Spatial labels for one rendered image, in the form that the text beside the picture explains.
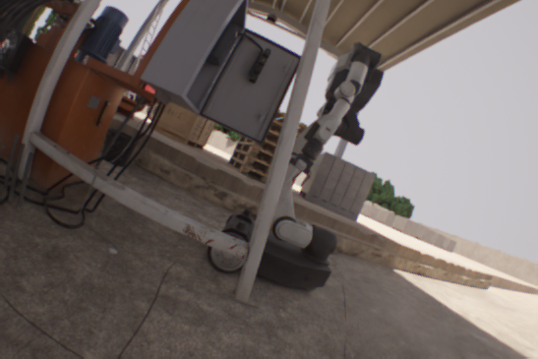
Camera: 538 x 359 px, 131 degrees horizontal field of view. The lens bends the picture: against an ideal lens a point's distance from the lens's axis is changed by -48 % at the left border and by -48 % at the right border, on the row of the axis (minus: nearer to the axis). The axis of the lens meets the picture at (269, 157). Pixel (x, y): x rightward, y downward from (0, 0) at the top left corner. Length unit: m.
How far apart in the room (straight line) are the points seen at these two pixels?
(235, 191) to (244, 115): 1.22
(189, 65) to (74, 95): 0.56
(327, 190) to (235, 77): 2.95
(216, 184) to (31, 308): 2.08
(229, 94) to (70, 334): 1.27
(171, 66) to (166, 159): 1.63
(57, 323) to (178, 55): 0.96
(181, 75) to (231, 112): 0.48
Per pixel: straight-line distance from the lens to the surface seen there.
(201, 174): 2.42
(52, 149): 1.12
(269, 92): 1.38
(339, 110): 1.16
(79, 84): 1.19
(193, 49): 0.98
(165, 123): 4.24
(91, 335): 0.67
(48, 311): 0.70
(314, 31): 0.94
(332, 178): 3.97
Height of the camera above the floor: 0.53
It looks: 3 degrees up
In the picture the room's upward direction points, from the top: 24 degrees clockwise
